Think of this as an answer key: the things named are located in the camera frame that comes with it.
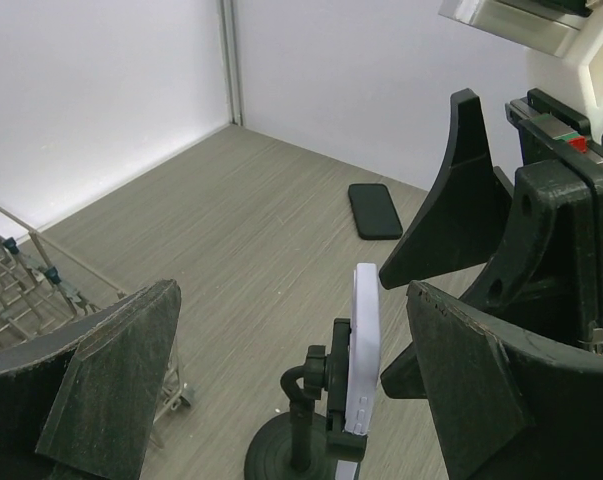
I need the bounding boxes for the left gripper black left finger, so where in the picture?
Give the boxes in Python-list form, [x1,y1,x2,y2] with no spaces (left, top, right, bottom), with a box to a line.
[0,280,181,479]

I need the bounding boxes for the lavender smartphone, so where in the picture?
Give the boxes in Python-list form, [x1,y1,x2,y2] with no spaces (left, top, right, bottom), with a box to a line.
[333,261,383,480]

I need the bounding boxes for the black smartphone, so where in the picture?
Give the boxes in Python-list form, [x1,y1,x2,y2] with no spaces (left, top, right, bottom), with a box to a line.
[348,183,403,241]

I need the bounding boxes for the grey wire dish rack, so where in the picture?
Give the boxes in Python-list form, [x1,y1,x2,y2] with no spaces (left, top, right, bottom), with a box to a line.
[0,235,188,445]

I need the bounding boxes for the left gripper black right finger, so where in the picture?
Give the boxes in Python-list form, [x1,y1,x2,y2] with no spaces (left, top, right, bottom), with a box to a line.
[407,282,603,479]

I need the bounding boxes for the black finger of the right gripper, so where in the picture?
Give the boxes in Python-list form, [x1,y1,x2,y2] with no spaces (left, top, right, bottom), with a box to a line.
[380,342,428,400]

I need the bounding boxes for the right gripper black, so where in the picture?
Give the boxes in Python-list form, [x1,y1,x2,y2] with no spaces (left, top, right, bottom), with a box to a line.
[379,88,603,355]

